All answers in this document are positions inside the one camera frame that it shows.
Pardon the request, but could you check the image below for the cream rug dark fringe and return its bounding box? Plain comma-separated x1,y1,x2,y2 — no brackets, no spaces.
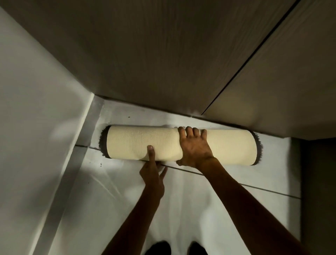
99,125,263,166

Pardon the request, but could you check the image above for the person's right forearm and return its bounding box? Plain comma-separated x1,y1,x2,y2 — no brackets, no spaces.
197,157,313,255

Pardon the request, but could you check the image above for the person's left hand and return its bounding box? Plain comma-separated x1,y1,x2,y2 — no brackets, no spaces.
139,145,168,201

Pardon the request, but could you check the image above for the black shoe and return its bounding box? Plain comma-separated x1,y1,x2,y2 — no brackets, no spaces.
187,241,208,255
144,240,171,255

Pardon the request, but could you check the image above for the person's right hand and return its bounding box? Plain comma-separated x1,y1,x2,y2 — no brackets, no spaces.
176,126,215,170

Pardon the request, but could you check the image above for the person's left forearm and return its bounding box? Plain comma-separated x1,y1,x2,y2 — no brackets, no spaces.
101,188,165,255

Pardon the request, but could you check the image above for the narrow brown wooden cabinet door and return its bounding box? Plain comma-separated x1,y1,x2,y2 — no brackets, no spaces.
202,0,336,140

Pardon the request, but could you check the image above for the wide brown wooden cabinet door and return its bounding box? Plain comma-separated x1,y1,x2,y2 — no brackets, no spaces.
0,0,300,116

